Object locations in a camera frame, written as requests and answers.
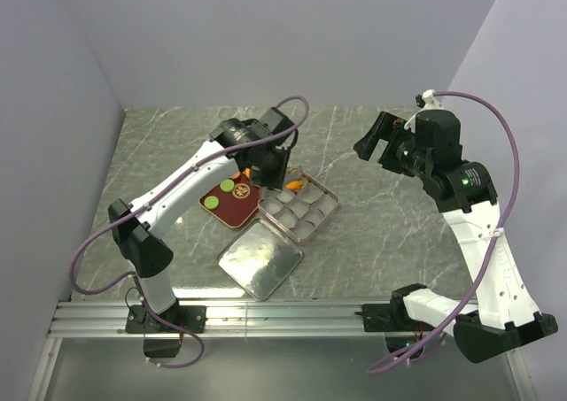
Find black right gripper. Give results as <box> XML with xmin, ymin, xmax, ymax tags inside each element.
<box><xmin>353</xmin><ymin>111</ymin><xmax>431</xmax><ymax>178</ymax></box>

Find orange fish cookie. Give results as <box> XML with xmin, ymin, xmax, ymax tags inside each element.
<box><xmin>284</xmin><ymin>179</ymin><xmax>307</xmax><ymax>192</ymax></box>

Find grey metal tongs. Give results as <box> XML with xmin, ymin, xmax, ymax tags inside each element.
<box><xmin>268</xmin><ymin>166</ymin><xmax>307</xmax><ymax>191</ymax></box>

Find green round cookie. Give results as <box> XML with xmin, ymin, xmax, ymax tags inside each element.
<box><xmin>219</xmin><ymin>179</ymin><xmax>236</xmax><ymax>193</ymax></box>
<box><xmin>203</xmin><ymin>196</ymin><xmax>220</xmax><ymax>211</ymax></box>

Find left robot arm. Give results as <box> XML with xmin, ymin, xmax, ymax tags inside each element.
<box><xmin>108</xmin><ymin>108</ymin><xmax>293</xmax><ymax>332</ymax></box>

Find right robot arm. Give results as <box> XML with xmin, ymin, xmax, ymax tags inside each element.
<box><xmin>353</xmin><ymin>109</ymin><xmax>558</xmax><ymax>364</ymax></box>

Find red lacquer tray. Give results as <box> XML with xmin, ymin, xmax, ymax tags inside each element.
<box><xmin>199</xmin><ymin>174</ymin><xmax>260</xmax><ymax>229</ymax></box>

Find pink cookie tin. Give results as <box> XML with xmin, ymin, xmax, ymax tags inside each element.
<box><xmin>258</xmin><ymin>170</ymin><xmax>339</xmax><ymax>245</ymax></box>

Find silver tin lid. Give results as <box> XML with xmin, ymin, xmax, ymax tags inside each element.
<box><xmin>217</xmin><ymin>218</ymin><xmax>304</xmax><ymax>301</ymax></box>

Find aluminium front rail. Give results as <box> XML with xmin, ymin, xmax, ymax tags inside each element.
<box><xmin>46</xmin><ymin>297</ymin><xmax>519</xmax><ymax>340</ymax></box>

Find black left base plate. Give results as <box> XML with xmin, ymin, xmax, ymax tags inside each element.
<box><xmin>125</xmin><ymin>305</ymin><xmax>206</xmax><ymax>335</ymax></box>

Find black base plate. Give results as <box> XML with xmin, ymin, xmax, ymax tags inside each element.
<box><xmin>125</xmin><ymin>305</ymin><xmax>206</xmax><ymax>335</ymax></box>
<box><xmin>354</xmin><ymin>303</ymin><xmax>433</xmax><ymax>333</ymax></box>

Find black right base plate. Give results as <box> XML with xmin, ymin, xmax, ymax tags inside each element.
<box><xmin>354</xmin><ymin>303</ymin><xmax>433</xmax><ymax>333</ymax></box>

